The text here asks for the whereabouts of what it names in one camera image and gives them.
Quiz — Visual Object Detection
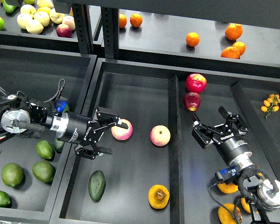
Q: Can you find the pink apple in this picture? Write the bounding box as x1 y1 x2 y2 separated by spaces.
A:
111 119 133 140
150 125 171 147

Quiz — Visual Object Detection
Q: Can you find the orange cherry tomato cluster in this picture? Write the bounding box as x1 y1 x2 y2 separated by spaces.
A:
260 94 280 119

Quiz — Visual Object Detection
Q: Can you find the green avocado middle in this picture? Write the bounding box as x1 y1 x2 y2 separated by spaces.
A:
35 140 55 160

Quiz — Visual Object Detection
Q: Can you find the pale yellow pear left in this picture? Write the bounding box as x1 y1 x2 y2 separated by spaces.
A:
17 13 32 30

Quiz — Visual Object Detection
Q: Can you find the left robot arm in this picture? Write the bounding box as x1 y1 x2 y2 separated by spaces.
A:
0 78 128 160

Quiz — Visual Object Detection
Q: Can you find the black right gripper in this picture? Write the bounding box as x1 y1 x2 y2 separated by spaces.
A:
192 106 252 167

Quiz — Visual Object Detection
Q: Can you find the black shelf post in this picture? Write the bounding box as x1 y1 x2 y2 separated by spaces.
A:
101 7 119 60
72 3 94 54

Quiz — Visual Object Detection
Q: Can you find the dark red apple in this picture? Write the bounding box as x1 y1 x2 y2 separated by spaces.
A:
183 92 201 112

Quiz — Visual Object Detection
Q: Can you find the black middle divided bin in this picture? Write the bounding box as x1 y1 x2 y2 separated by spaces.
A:
51 59 280 224

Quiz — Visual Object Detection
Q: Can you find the large orange top right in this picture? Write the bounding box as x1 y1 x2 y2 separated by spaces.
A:
225 23 243 41

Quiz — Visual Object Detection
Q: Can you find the red apple on shelf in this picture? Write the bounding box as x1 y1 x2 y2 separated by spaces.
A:
56 23 72 38

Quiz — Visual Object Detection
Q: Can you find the orange on shelf left edge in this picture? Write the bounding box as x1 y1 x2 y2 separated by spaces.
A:
119 14 127 29

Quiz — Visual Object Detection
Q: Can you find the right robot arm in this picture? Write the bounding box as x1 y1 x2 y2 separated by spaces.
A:
192 106 280 224

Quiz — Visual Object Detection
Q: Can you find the pink apple right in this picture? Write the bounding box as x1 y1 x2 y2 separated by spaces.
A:
150 125 171 147

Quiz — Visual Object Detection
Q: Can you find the orange right front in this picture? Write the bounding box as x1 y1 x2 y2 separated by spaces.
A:
221 46 240 59

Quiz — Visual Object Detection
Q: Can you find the yellow lemon on shelf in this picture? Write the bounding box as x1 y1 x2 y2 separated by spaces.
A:
37 7 51 15

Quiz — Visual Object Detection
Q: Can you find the pale yellow pear middle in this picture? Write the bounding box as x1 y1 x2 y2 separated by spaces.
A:
34 11 50 27

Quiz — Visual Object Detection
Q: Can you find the yellow pear bottom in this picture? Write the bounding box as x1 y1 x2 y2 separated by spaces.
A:
218 203 242 224

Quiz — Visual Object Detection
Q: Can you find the dark avocado by wall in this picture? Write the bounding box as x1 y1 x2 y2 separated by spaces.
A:
53 138 64 153

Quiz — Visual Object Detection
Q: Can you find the light green avocado large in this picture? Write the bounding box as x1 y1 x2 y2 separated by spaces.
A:
1 163 24 187

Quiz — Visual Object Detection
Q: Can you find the dark green avocado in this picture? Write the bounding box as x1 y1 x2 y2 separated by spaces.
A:
88 170 105 202

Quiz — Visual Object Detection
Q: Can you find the pale yellow pear front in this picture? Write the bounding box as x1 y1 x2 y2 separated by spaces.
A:
26 20 44 34

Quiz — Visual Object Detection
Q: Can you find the green avocado centre right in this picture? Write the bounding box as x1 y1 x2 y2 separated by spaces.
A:
32 161 56 183

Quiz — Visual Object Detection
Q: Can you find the green avocado upper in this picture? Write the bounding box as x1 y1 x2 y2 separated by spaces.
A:
62 104 70 113

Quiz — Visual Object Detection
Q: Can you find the bright red apple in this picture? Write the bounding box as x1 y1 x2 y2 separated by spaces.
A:
186 73 207 94

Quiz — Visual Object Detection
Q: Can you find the orange right small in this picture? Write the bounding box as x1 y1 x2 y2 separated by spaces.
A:
232 42 246 55

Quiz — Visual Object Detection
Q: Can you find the yellow pear under arm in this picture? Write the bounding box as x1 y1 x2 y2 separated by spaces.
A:
241 197 251 214

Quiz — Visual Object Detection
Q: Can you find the orange on shelf middle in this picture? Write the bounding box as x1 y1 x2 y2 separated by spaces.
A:
186 32 200 47

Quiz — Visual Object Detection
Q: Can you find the black shelf post left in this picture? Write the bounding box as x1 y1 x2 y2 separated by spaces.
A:
72 3 94 54

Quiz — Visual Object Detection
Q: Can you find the pink apple left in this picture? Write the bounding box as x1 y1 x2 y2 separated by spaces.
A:
111 119 133 140

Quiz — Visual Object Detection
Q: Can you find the black shelf post right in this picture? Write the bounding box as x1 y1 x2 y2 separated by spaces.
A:
101 7 119 60

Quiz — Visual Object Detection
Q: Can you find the pink peach on shelf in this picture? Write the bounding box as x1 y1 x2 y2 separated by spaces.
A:
62 15 76 31

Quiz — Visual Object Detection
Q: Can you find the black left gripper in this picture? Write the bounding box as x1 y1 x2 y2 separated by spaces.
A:
58 106 128 160

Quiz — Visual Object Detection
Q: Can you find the yellow pear beside arm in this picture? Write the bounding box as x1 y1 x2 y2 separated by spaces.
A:
217 183 238 194

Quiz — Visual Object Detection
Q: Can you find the pale yellow pear right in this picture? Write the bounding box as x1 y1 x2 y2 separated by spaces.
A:
49 8 65 24

